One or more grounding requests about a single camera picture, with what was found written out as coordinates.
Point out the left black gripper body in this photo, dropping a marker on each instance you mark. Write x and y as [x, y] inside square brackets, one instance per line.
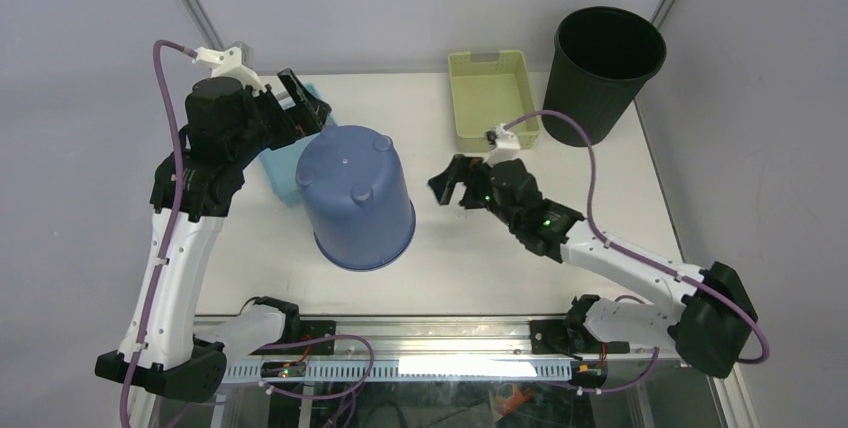
[269, 125]

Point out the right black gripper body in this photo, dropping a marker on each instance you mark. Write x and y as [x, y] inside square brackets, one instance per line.
[478, 195]

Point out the light blue plastic basket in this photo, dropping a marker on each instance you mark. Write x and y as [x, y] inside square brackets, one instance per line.
[280, 166]

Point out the large blue plastic bucket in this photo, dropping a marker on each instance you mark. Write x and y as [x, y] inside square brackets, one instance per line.
[352, 184]

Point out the light green plastic basket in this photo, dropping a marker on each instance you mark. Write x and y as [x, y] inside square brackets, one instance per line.
[487, 89]

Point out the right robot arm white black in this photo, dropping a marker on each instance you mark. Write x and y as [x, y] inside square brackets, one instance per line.
[703, 314]

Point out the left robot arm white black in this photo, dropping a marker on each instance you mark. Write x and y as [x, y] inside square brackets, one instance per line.
[161, 351]

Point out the black plastic bucket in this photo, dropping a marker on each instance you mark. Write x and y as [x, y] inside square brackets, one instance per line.
[603, 57]

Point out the orange object under table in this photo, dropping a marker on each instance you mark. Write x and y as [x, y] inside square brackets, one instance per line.
[509, 397]

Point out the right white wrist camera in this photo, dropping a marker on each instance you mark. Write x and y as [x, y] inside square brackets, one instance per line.
[504, 145]

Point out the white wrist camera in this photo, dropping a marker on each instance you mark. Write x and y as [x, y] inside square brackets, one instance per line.
[229, 62]
[504, 145]

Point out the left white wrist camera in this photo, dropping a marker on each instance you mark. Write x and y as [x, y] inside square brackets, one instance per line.
[229, 62]

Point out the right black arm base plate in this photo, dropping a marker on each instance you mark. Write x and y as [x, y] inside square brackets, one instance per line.
[554, 336]

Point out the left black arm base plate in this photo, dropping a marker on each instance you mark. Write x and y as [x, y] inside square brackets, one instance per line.
[311, 339]

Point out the white slotted cable duct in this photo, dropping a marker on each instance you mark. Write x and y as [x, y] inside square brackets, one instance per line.
[404, 369]

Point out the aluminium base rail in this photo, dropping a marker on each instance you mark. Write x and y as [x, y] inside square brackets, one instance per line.
[391, 337]

